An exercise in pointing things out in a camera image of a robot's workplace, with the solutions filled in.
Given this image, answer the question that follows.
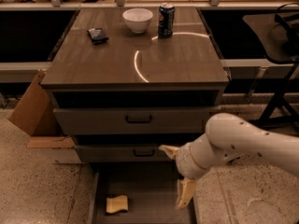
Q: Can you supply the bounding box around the dark snack packet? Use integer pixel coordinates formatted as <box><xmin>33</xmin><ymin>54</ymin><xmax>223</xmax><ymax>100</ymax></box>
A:
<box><xmin>87</xmin><ymin>28</ymin><xmax>108</xmax><ymax>44</ymax></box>

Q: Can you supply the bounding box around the top grey drawer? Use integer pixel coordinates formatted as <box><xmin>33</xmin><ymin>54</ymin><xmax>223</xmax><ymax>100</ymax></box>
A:
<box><xmin>53</xmin><ymin>106</ymin><xmax>221</xmax><ymax>135</ymax></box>

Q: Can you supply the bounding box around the black stand with table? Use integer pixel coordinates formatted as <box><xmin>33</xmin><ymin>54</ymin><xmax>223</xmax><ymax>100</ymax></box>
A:
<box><xmin>243</xmin><ymin>2</ymin><xmax>299</xmax><ymax>127</ymax></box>

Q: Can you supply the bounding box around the blue soda can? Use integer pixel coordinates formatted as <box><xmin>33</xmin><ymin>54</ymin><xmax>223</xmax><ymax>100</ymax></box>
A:
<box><xmin>158</xmin><ymin>3</ymin><xmax>175</xmax><ymax>38</ymax></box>

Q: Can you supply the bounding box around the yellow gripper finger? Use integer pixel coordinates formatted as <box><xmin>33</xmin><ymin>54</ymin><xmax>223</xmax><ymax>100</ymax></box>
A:
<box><xmin>159</xmin><ymin>145</ymin><xmax>178</xmax><ymax>160</ymax></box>
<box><xmin>176</xmin><ymin>178</ymin><xmax>196</xmax><ymax>209</ymax></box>

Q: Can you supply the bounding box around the brown cardboard box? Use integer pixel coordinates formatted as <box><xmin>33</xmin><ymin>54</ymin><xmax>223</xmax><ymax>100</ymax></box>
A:
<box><xmin>7</xmin><ymin>70</ymin><xmax>82</xmax><ymax>164</ymax></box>

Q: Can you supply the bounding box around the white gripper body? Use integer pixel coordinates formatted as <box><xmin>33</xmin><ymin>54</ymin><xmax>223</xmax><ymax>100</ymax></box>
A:
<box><xmin>176</xmin><ymin>142</ymin><xmax>208</xmax><ymax>180</ymax></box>

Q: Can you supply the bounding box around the yellow sponge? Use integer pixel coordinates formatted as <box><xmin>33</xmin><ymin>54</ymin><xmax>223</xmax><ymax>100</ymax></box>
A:
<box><xmin>106</xmin><ymin>195</ymin><xmax>128</xmax><ymax>214</ymax></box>

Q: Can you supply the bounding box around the bottom open grey drawer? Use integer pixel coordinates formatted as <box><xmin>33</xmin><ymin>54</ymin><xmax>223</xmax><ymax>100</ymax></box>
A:
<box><xmin>87</xmin><ymin>161</ymin><xmax>197</xmax><ymax>224</ymax></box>

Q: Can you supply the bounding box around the white bowl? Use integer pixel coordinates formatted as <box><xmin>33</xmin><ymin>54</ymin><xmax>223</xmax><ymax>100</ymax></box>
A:
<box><xmin>122</xmin><ymin>8</ymin><xmax>153</xmax><ymax>34</ymax></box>

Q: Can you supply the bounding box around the grey drawer cabinet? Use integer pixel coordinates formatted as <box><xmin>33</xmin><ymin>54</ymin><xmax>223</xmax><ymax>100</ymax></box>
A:
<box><xmin>40</xmin><ymin>6</ymin><xmax>231</xmax><ymax>173</ymax></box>

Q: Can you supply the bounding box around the black cable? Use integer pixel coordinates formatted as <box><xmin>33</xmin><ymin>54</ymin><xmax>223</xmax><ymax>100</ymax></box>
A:
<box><xmin>274</xmin><ymin>2</ymin><xmax>299</xmax><ymax>26</ymax></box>

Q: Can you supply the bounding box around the middle grey drawer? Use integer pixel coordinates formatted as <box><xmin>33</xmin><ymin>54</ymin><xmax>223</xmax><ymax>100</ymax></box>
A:
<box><xmin>75</xmin><ymin>144</ymin><xmax>170</xmax><ymax>162</ymax></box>

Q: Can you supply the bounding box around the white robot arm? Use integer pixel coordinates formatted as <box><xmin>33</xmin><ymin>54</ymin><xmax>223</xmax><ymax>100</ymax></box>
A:
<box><xmin>159</xmin><ymin>113</ymin><xmax>299</xmax><ymax>209</ymax></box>

